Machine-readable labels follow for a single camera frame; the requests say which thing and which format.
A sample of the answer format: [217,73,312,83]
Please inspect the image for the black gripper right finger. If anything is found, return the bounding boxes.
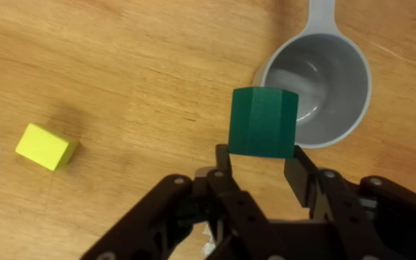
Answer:
[285,145,416,260]

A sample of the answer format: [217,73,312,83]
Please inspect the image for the white plastic post stand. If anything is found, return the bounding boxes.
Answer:
[199,223,218,258]

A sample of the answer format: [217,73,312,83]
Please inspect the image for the grey measuring cup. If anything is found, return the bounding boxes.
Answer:
[253,0,374,151]

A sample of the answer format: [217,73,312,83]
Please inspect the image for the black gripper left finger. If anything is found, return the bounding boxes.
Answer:
[79,143,270,260]

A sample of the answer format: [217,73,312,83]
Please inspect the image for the yellow block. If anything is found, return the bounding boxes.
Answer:
[13,122,79,174]

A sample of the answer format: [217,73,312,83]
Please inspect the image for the green block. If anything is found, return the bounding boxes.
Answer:
[227,86,300,161]

